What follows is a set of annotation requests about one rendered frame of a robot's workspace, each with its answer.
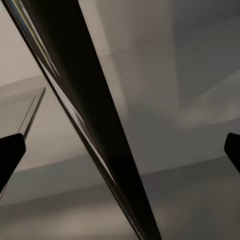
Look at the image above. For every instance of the drop in sink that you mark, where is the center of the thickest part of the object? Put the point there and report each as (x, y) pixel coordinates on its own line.
(17, 112)

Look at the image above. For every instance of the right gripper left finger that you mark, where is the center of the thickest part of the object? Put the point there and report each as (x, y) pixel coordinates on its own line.
(12, 149)

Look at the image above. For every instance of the poster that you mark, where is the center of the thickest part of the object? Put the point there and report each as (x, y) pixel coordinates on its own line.
(57, 36)

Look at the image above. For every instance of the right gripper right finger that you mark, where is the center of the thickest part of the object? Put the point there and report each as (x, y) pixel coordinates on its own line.
(232, 149)

